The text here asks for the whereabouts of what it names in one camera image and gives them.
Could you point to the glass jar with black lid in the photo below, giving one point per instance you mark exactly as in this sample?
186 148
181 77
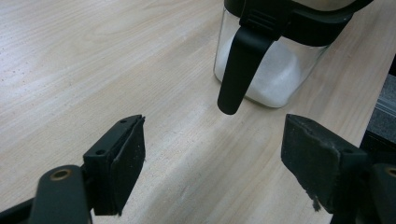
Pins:
274 77

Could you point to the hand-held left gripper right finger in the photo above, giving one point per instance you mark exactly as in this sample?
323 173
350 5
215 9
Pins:
320 165

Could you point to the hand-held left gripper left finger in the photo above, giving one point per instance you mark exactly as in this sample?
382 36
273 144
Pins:
118 161

